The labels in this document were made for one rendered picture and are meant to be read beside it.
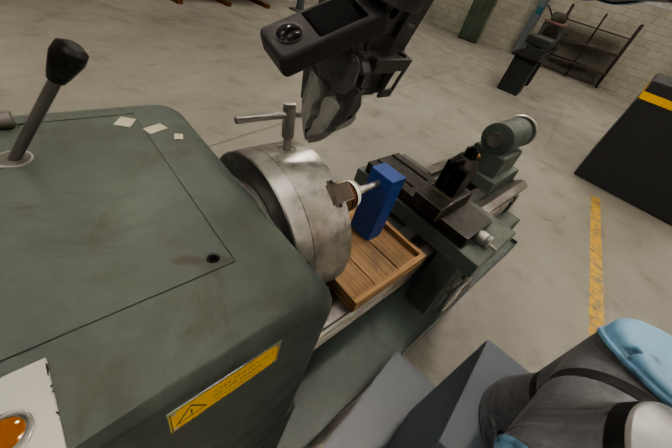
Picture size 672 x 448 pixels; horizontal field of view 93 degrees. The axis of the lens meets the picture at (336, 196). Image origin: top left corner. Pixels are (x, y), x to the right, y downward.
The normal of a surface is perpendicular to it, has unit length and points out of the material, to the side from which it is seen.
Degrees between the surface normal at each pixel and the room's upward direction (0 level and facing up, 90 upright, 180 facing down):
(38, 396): 0
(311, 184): 25
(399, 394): 0
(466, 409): 0
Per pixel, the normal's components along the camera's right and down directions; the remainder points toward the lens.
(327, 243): 0.68, 0.18
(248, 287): 0.24, -0.76
